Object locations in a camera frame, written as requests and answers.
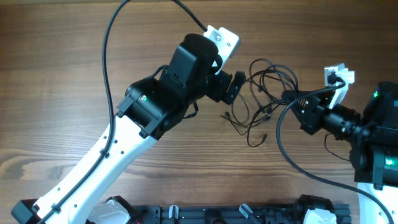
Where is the black usb cable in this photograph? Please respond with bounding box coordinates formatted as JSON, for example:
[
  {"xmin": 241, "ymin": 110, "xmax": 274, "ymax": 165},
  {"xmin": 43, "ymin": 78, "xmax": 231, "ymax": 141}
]
[{"xmin": 220, "ymin": 58, "xmax": 300, "ymax": 148}]

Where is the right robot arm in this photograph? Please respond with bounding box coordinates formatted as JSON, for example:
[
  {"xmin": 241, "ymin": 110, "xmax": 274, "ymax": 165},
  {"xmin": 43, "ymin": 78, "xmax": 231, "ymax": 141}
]
[{"xmin": 276, "ymin": 82, "xmax": 397, "ymax": 223}]

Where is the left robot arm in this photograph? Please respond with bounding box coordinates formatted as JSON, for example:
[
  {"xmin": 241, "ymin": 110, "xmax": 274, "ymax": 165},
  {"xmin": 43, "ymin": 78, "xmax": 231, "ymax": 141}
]
[{"xmin": 11, "ymin": 30, "xmax": 244, "ymax": 223}]

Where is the right black camera cable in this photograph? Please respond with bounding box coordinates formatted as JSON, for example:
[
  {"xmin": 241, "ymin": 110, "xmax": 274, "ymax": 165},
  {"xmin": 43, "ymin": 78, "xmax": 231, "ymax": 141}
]
[{"xmin": 275, "ymin": 76, "xmax": 396, "ymax": 224}]

